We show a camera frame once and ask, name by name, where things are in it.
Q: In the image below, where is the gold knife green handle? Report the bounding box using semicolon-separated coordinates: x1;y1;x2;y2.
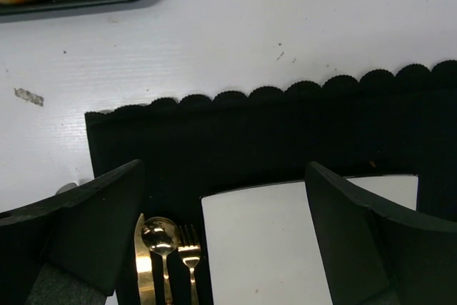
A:
134;214;156;305

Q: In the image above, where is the black scalloped placemat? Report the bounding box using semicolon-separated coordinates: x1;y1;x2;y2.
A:
84;59;457;305

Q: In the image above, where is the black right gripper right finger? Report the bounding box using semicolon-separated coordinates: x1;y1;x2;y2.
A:
305;162;456;304

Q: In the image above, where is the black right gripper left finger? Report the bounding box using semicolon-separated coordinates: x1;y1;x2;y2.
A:
1;160;144;304

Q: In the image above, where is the gold spoon green handle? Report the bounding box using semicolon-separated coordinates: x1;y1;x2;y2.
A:
141;216;179;304

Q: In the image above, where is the white square plate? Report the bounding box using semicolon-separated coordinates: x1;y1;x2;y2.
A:
200;174;419;305

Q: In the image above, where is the gold fork green handle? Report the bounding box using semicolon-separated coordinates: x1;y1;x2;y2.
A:
178;224;201;305

